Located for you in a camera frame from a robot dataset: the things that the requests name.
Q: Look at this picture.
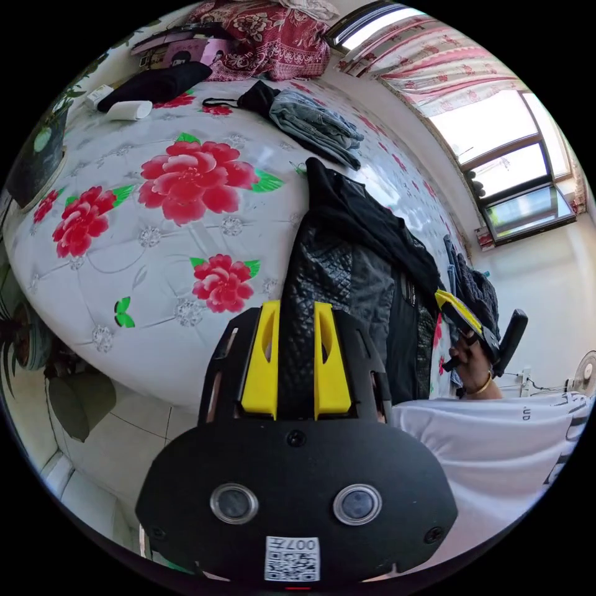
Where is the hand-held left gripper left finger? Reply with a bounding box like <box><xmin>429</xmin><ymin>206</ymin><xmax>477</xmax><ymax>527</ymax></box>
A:
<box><xmin>240</xmin><ymin>300</ymin><xmax>282</xmax><ymax>420</ymax></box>

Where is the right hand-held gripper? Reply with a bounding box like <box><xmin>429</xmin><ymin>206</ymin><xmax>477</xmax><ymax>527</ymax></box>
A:
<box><xmin>435</xmin><ymin>288</ymin><xmax>507</xmax><ymax>379</ymax></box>

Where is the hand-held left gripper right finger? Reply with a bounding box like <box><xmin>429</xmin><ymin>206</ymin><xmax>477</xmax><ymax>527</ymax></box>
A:
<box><xmin>314</xmin><ymin>302</ymin><xmax>351</xmax><ymax>420</ymax></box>

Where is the black quilted long sleeve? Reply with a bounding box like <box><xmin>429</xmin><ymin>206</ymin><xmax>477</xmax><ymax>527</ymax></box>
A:
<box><xmin>281</xmin><ymin>157</ymin><xmax>446</xmax><ymax>420</ymax></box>

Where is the person's right forearm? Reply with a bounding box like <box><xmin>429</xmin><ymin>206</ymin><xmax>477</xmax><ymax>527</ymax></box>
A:
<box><xmin>464</xmin><ymin>372</ymin><xmax>505</xmax><ymax>401</ymax></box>

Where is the person's right hand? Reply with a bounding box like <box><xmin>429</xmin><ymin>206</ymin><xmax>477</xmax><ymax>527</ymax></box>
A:
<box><xmin>449</xmin><ymin>333</ymin><xmax>494</xmax><ymax>394</ymax></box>

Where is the pile of dark knit clothes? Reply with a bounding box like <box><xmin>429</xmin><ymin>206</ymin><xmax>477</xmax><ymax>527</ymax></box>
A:
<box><xmin>443</xmin><ymin>234</ymin><xmax>502</xmax><ymax>343</ymax></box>

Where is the white standing fan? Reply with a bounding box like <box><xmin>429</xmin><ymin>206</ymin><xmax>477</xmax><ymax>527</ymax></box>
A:
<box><xmin>564</xmin><ymin>349</ymin><xmax>596</xmax><ymax>397</ymax></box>

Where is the bed with floral sheet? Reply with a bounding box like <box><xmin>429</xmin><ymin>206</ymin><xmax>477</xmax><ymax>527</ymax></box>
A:
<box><xmin>2</xmin><ymin>76</ymin><xmax>469</xmax><ymax>418</ymax></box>

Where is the person's body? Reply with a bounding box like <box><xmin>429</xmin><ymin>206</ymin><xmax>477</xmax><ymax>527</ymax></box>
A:
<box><xmin>390</xmin><ymin>390</ymin><xmax>595</xmax><ymax>567</ymax></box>

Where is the window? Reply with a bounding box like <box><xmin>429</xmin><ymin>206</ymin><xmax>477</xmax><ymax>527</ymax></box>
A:
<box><xmin>430</xmin><ymin>88</ymin><xmax>580</xmax><ymax>248</ymax></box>
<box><xmin>331</xmin><ymin>5</ymin><xmax>427</xmax><ymax>52</ymax></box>

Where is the pile of jeans and clothes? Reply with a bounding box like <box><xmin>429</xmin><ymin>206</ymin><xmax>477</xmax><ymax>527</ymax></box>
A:
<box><xmin>201</xmin><ymin>79</ymin><xmax>366</xmax><ymax>171</ymax></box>

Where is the pink floral curtain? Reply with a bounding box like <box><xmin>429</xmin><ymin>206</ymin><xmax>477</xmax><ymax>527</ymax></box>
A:
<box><xmin>346</xmin><ymin>20</ymin><xmax>530</xmax><ymax>120</ymax></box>

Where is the white roll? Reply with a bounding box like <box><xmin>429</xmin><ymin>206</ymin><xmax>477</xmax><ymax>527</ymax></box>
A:
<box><xmin>107</xmin><ymin>99</ymin><xmax>153</xmax><ymax>123</ymax></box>

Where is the black folded garment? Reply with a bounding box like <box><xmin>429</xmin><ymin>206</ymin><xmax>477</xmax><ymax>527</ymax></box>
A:
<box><xmin>96</xmin><ymin>60</ymin><xmax>214</xmax><ymax>114</ymax></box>

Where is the potted plant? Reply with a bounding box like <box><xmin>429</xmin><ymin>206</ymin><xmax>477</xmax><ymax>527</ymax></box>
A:
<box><xmin>5</xmin><ymin>60</ymin><xmax>89</xmax><ymax>213</ymax></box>

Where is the pink carton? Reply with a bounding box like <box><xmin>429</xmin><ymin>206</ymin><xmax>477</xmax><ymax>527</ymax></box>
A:
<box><xmin>129</xmin><ymin>33</ymin><xmax>236</xmax><ymax>71</ymax></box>

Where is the red floral blanket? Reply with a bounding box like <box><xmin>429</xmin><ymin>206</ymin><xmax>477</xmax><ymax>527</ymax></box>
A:
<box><xmin>187</xmin><ymin>0</ymin><xmax>346</xmax><ymax>83</ymax></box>

